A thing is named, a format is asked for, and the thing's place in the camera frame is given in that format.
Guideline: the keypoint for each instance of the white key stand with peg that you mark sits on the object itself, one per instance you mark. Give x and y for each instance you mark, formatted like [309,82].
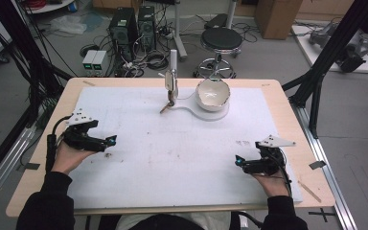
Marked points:
[204,113]

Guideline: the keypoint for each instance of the white metal post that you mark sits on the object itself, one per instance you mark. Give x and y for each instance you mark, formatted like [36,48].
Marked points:
[231,12]

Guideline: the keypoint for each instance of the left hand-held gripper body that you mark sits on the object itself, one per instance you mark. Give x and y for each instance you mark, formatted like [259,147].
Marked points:
[83,139]

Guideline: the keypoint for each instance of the black tape piece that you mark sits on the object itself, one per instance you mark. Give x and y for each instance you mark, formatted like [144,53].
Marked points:
[30,166]
[317,165]

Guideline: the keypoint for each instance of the white floor board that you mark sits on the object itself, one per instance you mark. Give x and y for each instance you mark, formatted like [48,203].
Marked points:
[313,54]

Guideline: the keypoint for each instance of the person's left hand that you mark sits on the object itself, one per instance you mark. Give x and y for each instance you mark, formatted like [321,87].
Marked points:
[68,159]

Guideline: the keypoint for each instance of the white round table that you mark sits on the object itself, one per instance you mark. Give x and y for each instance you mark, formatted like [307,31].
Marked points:
[51,6]

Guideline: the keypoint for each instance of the slim black computer tower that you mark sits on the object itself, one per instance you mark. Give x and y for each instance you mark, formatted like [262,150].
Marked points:
[146,27]

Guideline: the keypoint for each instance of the thin wooden stick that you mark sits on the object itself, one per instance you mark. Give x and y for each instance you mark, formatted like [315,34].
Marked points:
[310,191]

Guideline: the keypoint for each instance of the aluminium rail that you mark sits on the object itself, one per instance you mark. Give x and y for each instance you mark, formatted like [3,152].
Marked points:
[326,179]
[0,172]

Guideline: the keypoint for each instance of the black tape cross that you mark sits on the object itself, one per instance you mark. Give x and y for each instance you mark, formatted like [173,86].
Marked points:
[323,214]

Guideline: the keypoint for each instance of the large black computer tower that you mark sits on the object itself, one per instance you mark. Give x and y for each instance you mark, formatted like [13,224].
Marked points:
[123,32]

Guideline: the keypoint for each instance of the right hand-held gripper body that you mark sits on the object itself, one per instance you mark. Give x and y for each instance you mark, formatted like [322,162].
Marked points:
[268,163]

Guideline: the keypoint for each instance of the clear plastic bag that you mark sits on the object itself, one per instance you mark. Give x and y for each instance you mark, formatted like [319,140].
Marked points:
[67,25]

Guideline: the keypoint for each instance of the brown cardboard box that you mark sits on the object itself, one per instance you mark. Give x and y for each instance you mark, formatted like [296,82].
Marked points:
[278,17]

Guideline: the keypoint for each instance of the black round stool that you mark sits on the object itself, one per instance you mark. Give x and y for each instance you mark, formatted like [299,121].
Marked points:
[221,39]

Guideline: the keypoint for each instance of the person's right hand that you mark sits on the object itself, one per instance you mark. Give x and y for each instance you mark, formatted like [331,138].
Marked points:
[273,185]

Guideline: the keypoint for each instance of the wooden table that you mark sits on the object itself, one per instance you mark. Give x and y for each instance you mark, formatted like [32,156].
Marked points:
[287,105]

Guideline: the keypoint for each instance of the grey bench power supply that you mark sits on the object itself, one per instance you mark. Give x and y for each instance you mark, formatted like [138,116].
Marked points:
[88,62]
[99,62]

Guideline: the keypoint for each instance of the white foam mat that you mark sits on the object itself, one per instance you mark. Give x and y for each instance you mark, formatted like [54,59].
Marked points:
[172,159]

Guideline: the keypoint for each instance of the white ceramic bowl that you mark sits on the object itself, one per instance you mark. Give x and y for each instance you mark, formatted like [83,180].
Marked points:
[212,96]

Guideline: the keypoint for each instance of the grey machine on board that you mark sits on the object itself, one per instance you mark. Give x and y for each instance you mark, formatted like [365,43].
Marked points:
[351,48]

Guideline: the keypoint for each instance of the white metal desk leg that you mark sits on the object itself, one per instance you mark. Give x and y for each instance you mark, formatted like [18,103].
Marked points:
[179,32]

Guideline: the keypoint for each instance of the black foot pedal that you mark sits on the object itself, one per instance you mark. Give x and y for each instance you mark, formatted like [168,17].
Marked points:
[215,21]

